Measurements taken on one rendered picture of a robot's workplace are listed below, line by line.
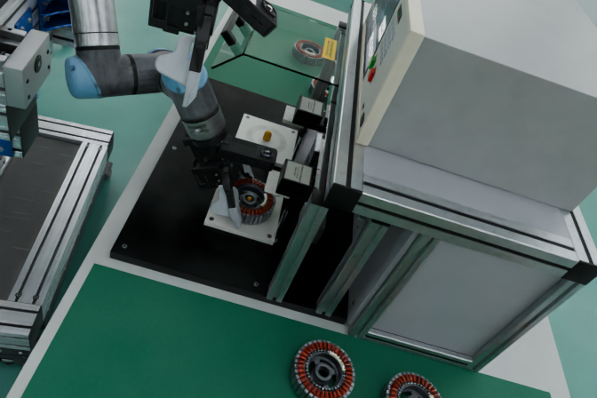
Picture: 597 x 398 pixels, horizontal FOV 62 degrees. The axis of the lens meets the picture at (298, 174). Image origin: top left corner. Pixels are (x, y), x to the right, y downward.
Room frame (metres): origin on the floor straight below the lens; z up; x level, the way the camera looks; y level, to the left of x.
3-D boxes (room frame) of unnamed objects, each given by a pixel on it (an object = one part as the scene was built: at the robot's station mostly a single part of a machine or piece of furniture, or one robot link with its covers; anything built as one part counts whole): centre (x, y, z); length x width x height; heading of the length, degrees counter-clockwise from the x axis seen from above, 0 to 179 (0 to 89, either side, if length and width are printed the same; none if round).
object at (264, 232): (0.74, 0.08, 0.78); 0.15 x 0.15 x 0.01; 8
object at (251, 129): (0.98, 0.11, 0.78); 0.15 x 0.15 x 0.01; 8
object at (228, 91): (0.86, 0.08, 0.76); 0.64 x 0.47 x 0.02; 8
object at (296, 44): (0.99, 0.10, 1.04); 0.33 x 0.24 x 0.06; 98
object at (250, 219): (0.74, 0.08, 0.80); 0.11 x 0.11 x 0.04
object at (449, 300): (0.59, -0.35, 0.91); 0.28 x 0.03 x 0.32; 98
